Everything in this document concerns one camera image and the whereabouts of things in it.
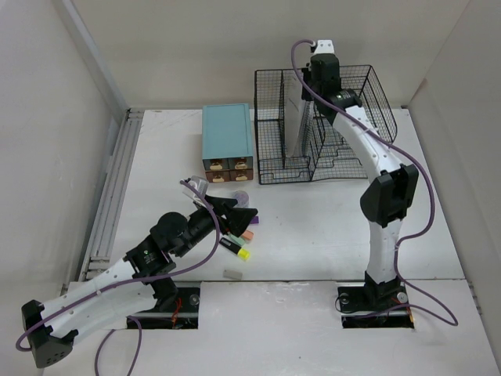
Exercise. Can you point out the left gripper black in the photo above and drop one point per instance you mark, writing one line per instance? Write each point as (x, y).
(238, 218)

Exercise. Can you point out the orange highlighter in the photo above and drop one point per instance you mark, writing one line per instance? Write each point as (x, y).
(247, 235)

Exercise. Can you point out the white spiral notebook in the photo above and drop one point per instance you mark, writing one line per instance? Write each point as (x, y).
(295, 115)

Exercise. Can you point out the teal mini drawer chest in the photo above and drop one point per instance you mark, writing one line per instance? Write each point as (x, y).
(227, 143)

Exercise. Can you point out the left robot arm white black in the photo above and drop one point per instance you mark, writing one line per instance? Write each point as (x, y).
(139, 281)

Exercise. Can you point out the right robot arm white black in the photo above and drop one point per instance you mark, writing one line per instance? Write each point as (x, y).
(385, 202)

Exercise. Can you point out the green highlighter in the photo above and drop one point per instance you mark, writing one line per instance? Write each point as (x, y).
(237, 240)

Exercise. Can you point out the yellow highlighter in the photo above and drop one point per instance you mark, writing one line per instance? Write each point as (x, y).
(235, 248)

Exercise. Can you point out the grey eraser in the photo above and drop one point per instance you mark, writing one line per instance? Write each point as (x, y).
(232, 274)

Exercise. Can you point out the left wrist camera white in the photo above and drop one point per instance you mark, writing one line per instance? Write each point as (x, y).
(195, 188)

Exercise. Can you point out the black wire mesh organizer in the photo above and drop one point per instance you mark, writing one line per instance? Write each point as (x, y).
(324, 152)

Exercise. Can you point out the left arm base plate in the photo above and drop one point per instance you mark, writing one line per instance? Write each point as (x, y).
(181, 314)

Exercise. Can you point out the aluminium rail frame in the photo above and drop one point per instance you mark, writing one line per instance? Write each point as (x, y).
(97, 251)

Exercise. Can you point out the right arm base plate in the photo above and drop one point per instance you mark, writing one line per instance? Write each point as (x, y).
(358, 312)

